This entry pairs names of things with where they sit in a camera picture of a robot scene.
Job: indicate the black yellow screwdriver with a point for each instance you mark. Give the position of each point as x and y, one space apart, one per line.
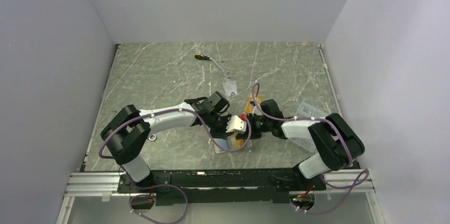
202 57

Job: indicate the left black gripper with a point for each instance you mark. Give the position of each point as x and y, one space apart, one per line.
222 134

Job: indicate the blue credit card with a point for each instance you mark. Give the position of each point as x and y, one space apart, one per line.
225 143

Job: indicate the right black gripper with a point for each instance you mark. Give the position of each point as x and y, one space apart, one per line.
254 135

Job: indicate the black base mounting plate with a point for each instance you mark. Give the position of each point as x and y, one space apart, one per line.
276 185

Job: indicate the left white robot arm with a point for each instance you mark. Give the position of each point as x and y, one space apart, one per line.
125 135

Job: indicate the white printed credit card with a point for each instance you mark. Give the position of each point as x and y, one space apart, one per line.
230 88

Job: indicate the aluminium frame rail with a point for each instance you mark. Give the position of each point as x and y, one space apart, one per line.
104 185

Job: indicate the beige leather card holder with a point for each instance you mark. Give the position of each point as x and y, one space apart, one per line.
216 147

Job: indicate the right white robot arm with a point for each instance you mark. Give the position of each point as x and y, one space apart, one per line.
336 144

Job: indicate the orange credit card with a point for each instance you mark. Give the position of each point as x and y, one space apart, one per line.
250 107
238 143

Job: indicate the clear plastic screw box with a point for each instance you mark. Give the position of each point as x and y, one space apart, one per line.
304 140

